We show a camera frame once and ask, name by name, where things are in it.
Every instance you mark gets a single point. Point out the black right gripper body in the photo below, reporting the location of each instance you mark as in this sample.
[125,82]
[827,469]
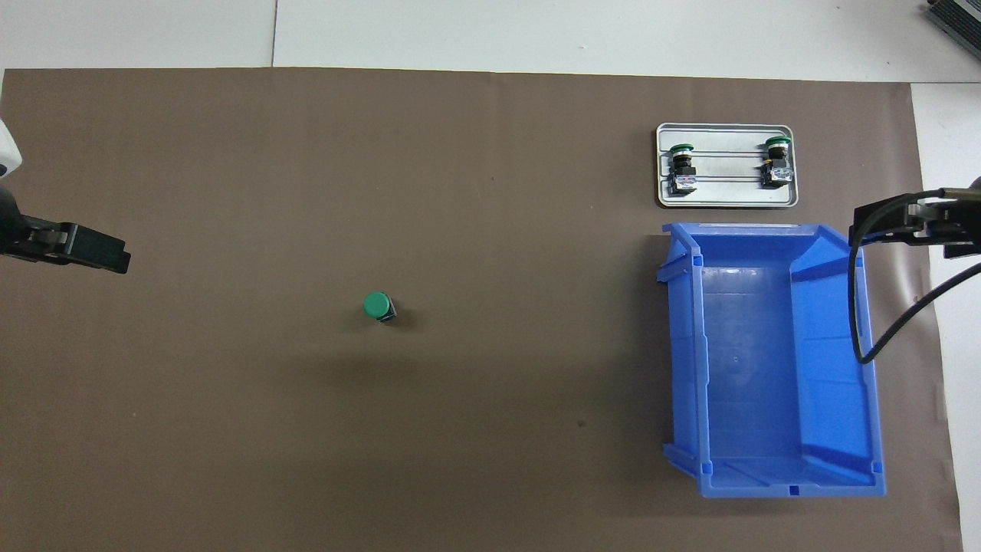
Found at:
[969,226]

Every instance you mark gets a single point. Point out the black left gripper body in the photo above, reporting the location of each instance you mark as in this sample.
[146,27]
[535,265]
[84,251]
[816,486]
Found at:
[11,226]

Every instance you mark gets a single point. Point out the green push button switch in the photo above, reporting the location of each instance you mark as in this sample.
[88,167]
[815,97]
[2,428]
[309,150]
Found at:
[376,305]
[682,169]
[776,165]

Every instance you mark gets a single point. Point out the grey metal tray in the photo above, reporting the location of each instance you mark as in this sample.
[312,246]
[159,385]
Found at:
[728,195]

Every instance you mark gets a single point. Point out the blue plastic storage bin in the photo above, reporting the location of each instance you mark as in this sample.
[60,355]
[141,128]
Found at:
[766,368]

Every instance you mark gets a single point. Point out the dark grey ribbed device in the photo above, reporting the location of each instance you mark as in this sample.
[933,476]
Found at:
[958,23]

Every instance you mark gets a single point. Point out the brown paper table mat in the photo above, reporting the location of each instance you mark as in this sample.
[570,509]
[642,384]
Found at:
[460,153]

